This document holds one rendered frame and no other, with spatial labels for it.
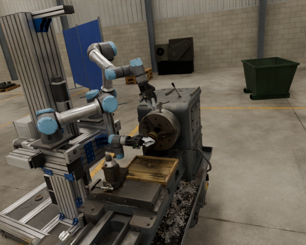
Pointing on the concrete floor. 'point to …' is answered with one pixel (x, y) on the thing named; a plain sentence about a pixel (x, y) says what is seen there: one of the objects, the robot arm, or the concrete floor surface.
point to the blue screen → (77, 78)
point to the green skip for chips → (268, 77)
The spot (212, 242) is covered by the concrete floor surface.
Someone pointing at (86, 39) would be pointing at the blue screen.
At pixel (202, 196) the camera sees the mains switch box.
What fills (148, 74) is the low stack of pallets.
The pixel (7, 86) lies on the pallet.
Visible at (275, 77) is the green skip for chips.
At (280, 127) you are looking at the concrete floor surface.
